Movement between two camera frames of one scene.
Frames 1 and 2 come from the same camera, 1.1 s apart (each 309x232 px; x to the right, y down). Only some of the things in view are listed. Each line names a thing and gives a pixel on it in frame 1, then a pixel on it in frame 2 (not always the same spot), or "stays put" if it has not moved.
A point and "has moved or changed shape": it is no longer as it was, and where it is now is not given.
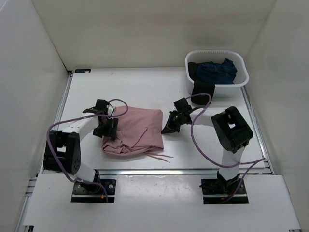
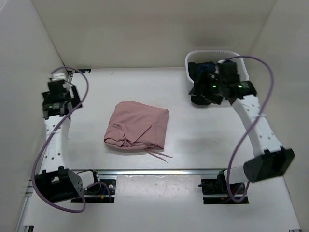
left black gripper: (111, 132) to (76, 99)
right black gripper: (170, 127) to (211, 79)
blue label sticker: (82, 70) stays put
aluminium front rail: (255, 172) stays put
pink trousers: (140, 131) has moved or changed shape
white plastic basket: (241, 77) stays put
